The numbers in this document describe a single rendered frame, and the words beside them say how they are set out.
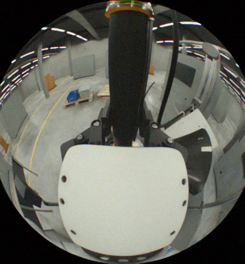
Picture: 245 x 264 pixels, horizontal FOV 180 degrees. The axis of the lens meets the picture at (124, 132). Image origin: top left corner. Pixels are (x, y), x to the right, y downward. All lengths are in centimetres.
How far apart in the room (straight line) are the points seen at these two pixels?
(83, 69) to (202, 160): 755
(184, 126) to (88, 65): 724
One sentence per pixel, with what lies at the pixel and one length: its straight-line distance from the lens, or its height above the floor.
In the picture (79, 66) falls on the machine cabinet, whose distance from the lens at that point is 758.
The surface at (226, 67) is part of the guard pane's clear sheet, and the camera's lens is 88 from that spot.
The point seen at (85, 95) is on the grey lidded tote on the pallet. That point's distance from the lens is 322.
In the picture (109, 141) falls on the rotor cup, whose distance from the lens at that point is 40.
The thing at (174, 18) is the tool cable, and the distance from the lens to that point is 19.
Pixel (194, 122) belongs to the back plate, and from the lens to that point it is 53.
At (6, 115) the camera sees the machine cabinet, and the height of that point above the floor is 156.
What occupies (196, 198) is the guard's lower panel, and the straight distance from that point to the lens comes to 99.
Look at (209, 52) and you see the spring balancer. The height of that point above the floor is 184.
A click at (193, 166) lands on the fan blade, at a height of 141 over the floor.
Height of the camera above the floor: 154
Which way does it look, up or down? 51 degrees down
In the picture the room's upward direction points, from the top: 3 degrees clockwise
